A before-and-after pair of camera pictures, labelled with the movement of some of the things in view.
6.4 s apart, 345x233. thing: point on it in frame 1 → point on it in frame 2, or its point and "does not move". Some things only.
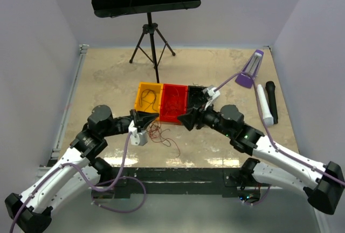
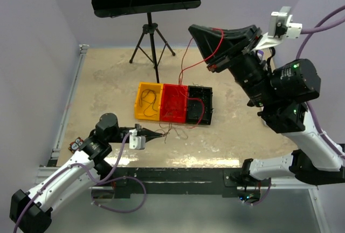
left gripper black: x=142 y=118 → x=148 y=134
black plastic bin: x=196 y=98 does not move
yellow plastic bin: x=149 y=97 does not move
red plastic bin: x=173 y=102 does not move
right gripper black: x=189 y=121 → x=234 y=39
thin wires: x=155 y=133 → x=183 y=69
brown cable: x=154 y=131 → x=166 y=133
